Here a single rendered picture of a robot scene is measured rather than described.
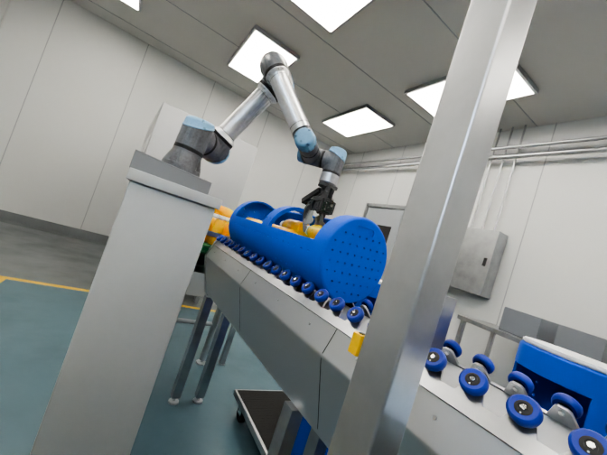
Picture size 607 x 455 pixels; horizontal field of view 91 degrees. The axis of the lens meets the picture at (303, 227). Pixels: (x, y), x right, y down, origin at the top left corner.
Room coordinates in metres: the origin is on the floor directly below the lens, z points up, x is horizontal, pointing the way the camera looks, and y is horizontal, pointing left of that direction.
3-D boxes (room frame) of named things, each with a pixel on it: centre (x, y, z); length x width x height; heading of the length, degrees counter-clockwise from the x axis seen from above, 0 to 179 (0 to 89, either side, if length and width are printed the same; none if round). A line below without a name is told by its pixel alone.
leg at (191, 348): (1.73, 0.39, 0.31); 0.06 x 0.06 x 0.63; 33
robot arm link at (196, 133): (1.19, 0.53, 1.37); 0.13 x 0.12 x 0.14; 167
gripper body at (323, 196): (1.19, -0.04, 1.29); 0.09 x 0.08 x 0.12; 33
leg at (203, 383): (1.81, 0.27, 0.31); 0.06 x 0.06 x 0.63; 33
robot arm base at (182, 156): (1.18, 0.54, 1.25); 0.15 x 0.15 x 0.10
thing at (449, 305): (0.71, -0.35, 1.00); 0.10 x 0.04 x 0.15; 123
